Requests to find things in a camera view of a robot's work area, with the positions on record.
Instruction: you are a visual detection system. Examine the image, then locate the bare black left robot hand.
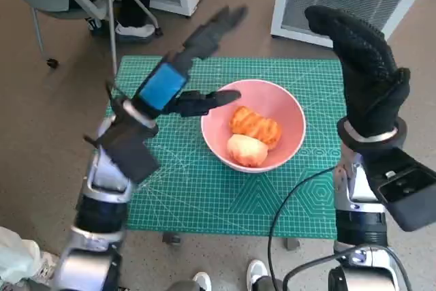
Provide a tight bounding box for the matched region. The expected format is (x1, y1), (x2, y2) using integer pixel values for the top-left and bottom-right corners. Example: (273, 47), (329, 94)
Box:
(131, 5), (249, 118)

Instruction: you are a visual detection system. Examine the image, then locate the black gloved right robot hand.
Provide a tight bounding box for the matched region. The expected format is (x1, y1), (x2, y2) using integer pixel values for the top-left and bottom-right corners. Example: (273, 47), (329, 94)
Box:
(304, 5), (411, 138)

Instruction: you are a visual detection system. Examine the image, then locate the pink bowl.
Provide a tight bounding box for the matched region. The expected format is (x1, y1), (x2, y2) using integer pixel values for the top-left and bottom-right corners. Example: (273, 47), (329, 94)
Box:
(200, 78), (307, 173)

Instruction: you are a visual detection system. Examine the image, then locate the oblong striped toy bread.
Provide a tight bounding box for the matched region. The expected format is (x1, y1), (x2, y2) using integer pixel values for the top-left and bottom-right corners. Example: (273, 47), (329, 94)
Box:
(228, 106), (283, 151)

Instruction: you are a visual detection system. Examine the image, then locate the round toy bread bun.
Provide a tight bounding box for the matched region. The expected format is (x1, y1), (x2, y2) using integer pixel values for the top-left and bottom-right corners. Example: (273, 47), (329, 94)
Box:
(226, 134), (269, 168)

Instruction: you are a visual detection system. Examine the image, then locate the grey metal pole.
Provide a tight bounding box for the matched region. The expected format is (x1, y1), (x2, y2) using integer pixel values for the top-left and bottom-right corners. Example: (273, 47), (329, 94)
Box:
(104, 0), (119, 74)

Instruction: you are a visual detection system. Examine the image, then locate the green cutting mat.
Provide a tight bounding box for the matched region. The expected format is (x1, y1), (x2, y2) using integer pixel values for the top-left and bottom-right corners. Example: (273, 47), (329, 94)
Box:
(104, 55), (347, 239)

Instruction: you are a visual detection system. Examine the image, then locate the person with white shoes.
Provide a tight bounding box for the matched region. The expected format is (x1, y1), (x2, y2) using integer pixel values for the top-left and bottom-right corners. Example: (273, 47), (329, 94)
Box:
(166, 260), (285, 291)

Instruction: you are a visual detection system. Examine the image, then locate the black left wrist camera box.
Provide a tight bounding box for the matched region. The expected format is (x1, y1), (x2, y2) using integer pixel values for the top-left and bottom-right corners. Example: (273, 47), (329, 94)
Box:
(95, 119), (160, 185)

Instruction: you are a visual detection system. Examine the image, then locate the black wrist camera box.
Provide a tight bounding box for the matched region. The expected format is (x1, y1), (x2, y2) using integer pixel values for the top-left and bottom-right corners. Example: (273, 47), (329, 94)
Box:
(95, 119), (160, 185)
(362, 147), (436, 233)

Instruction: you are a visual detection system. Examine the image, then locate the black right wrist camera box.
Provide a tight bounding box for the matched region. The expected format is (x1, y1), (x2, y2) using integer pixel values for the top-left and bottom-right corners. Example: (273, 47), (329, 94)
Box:
(362, 147), (436, 233)

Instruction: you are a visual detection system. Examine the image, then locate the looped black robot cable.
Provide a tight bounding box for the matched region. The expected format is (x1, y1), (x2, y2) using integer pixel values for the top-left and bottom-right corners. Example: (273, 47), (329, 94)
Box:
(284, 243), (409, 291)

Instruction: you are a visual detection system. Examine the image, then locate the long black robot cable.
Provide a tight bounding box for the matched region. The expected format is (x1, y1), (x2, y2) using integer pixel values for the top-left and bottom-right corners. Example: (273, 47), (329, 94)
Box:
(267, 166), (337, 291)

